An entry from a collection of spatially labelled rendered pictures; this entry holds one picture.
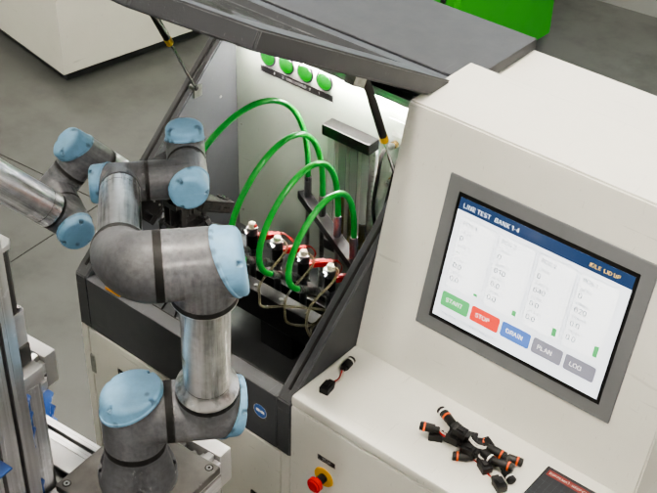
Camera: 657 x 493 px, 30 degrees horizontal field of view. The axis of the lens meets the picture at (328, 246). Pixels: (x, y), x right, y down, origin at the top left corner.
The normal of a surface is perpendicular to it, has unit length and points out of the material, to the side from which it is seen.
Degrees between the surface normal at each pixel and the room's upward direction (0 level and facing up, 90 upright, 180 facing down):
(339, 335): 90
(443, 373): 76
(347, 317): 90
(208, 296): 104
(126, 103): 0
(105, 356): 90
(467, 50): 0
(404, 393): 0
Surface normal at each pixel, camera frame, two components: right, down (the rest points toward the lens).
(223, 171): 0.76, 0.40
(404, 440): 0.03, -0.80
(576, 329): -0.62, 0.24
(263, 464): -0.64, 0.44
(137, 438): 0.15, 0.59
